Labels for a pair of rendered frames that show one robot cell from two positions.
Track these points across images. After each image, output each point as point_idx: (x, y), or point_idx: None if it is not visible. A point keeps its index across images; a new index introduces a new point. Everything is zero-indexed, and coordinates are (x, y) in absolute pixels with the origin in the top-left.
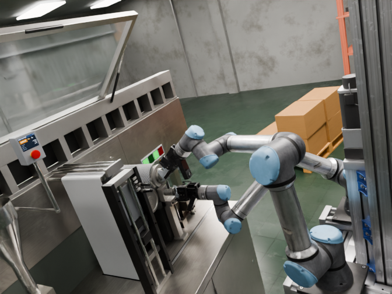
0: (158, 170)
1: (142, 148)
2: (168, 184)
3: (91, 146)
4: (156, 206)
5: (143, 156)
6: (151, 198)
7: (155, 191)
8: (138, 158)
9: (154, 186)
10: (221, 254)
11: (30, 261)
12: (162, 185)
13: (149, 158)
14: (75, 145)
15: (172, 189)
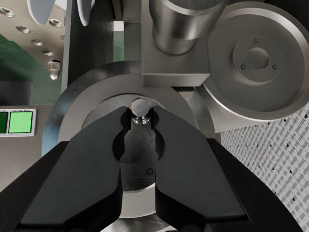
0: (142, 190)
1: (11, 160)
2: (69, 54)
3: (160, 231)
4: (231, 12)
5: (19, 141)
6: (249, 69)
7: (207, 80)
8: (39, 142)
9: (200, 106)
10: None
11: None
12: (161, 82)
13: (3, 126)
14: (170, 230)
15: (213, 7)
